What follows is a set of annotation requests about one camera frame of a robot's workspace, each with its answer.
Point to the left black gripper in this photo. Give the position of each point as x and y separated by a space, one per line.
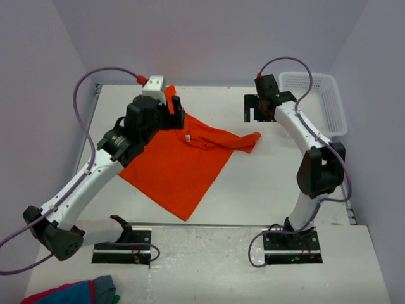
176 117

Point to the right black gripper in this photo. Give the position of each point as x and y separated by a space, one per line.
259 102

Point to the orange t shirt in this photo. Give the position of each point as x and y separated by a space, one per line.
178 167

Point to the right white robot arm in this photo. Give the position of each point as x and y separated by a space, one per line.
321 170

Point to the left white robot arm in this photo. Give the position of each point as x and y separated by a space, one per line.
56 225

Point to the white plastic basket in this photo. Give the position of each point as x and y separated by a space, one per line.
322 106

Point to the grey folded t shirt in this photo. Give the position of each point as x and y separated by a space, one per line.
104 289

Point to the green folded t shirt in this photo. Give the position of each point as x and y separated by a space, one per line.
116 299

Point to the teal folded t shirt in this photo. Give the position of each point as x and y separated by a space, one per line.
72 293

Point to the pink folded t shirt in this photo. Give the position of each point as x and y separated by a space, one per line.
47 293

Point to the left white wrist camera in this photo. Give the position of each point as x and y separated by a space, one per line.
155 87

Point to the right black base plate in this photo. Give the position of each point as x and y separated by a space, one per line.
294 249

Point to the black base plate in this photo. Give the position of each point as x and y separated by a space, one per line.
126 255
294 249

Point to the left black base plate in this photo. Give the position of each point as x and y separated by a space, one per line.
126 255

